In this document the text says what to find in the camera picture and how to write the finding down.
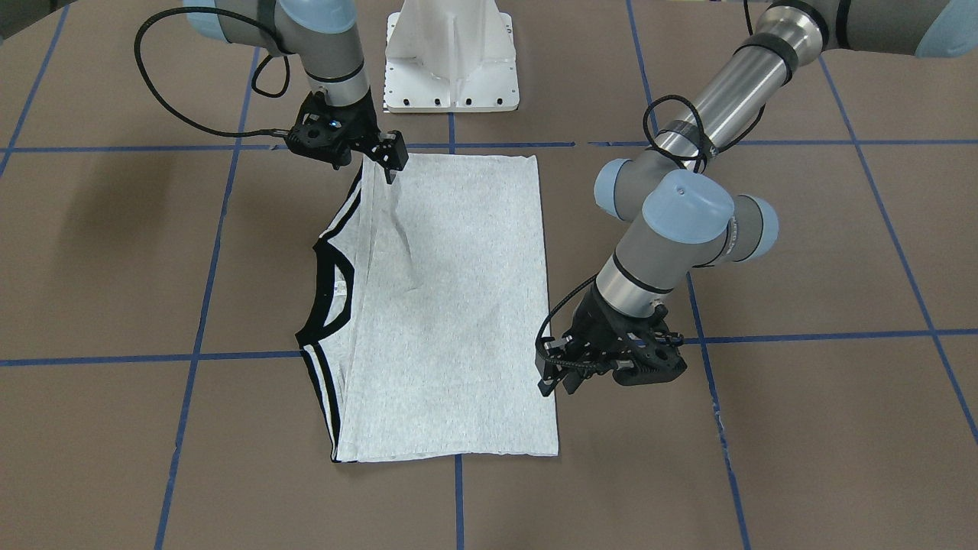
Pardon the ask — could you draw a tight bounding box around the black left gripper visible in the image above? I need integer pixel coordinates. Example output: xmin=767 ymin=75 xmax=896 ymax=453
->
xmin=536 ymin=283 xmax=687 ymax=397

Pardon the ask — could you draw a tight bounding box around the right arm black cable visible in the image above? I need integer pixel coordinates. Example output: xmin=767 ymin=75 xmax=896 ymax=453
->
xmin=134 ymin=6 xmax=306 ymax=140

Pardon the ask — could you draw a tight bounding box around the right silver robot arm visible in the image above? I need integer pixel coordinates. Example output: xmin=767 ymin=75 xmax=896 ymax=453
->
xmin=183 ymin=1 xmax=408 ymax=183

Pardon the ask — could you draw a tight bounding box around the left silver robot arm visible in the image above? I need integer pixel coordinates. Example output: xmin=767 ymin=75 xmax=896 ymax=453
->
xmin=535 ymin=1 xmax=977 ymax=397

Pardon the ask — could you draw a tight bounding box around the grey cartoon print t-shirt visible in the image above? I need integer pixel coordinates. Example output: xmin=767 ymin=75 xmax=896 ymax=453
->
xmin=296 ymin=154 xmax=559 ymax=463

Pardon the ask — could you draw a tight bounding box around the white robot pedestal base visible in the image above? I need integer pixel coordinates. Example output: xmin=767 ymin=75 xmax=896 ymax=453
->
xmin=382 ymin=1 xmax=520 ymax=114

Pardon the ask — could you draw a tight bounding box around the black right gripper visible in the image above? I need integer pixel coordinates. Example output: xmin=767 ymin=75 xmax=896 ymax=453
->
xmin=287 ymin=92 xmax=408 ymax=185

